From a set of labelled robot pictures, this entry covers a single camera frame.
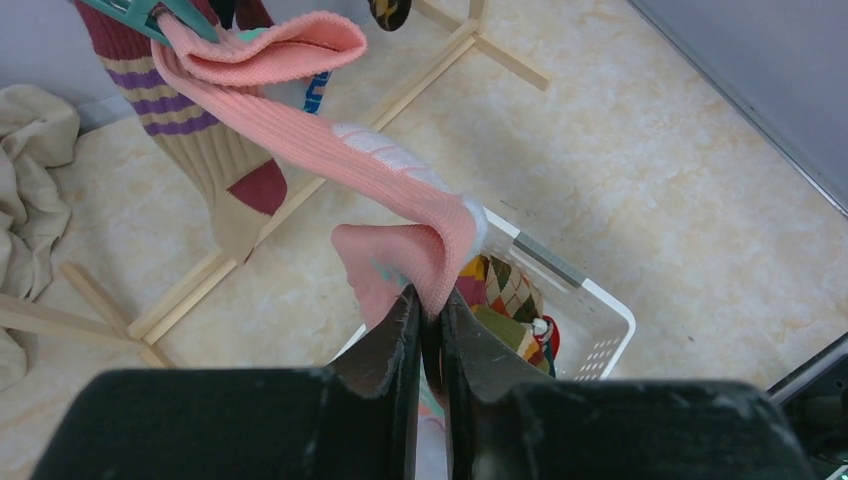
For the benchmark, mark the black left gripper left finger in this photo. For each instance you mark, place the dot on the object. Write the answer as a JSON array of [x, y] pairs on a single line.
[[354, 418]]

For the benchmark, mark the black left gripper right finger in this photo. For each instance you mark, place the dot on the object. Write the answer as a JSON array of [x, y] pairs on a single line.
[[507, 420]]

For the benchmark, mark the olive green orange sock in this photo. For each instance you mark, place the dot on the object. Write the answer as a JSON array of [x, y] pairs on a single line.
[[515, 335]]

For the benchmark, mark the pink sock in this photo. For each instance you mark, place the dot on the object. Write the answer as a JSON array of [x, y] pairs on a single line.
[[225, 78]]

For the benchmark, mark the red sock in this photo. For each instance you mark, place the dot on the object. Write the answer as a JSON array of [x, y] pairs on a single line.
[[551, 344]]

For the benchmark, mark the brown beige argyle sock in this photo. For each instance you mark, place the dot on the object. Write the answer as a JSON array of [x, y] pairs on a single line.
[[510, 293]]

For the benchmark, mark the purple orange sock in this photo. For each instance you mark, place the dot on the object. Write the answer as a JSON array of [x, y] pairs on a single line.
[[472, 281]]

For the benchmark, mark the white plastic basket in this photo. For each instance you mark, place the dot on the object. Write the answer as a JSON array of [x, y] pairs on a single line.
[[381, 261]]

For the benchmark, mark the striped beige maroon sock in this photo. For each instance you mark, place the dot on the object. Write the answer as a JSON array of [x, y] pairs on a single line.
[[241, 184]]

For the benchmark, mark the thin brown argyle sock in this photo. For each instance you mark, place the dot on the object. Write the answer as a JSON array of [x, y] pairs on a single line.
[[390, 15]]

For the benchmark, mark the beige crumpled cloth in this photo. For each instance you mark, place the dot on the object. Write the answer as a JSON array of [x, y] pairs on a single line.
[[38, 132]]

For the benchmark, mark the teal side clothes clip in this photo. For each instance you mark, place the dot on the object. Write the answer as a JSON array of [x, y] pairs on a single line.
[[142, 16]]

